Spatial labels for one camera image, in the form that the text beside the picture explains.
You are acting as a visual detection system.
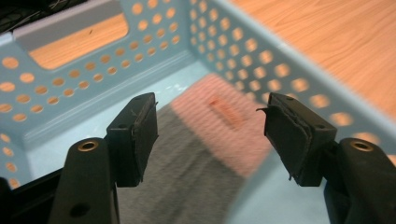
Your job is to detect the light blue plastic basket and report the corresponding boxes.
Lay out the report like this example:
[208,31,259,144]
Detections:
[0,0,396,224]

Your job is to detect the grey knit glove pink cuff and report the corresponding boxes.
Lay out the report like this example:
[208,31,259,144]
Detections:
[117,72,276,224]

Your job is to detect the black floor cables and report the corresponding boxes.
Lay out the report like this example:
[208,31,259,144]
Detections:
[0,0,89,35]

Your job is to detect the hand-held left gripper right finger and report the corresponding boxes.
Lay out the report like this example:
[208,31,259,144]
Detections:
[256,91,338,188]

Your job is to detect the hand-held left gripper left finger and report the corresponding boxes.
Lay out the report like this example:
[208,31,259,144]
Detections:
[106,91,160,189]

